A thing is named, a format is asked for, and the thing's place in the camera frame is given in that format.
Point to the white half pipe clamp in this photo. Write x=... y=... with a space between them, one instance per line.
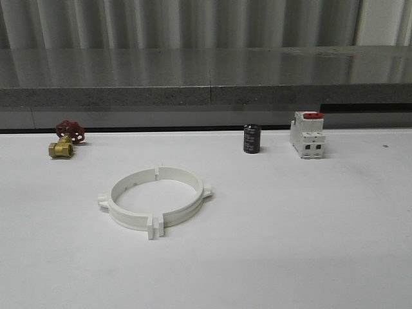
x=188 y=209
x=126 y=218

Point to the black cylindrical capacitor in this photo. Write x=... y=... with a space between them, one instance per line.
x=251 y=138

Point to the brass valve red handwheel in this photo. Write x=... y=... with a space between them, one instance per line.
x=70 y=133

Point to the grey stone counter ledge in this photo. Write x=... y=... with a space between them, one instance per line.
x=326 y=78

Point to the white circuit breaker red switch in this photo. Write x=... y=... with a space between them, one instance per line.
x=306 y=134

